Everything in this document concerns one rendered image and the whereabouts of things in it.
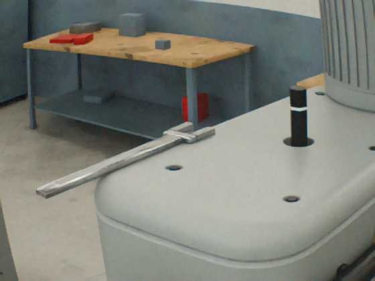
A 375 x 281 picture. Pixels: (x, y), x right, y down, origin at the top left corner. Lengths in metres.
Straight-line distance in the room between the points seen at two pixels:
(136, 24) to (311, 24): 1.64
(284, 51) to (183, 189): 5.36
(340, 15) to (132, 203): 0.40
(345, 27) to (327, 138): 0.17
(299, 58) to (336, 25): 5.03
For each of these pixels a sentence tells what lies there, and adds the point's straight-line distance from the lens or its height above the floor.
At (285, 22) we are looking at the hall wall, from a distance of 6.02.
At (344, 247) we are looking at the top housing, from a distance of 0.76.
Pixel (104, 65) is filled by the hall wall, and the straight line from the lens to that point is 7.55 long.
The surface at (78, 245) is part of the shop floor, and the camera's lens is 4.94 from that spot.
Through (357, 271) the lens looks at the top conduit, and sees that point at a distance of 0.75.
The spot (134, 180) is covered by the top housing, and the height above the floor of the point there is 1.89.
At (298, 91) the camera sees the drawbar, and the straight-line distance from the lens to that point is 0.84.
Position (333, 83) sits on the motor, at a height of 1.92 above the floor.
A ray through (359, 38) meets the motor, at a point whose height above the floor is 1.99.
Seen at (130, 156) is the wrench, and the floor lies 1.90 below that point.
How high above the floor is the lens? 2.17
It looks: 19 degrees down
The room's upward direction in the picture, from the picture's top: 3 degrees counter-clockwise
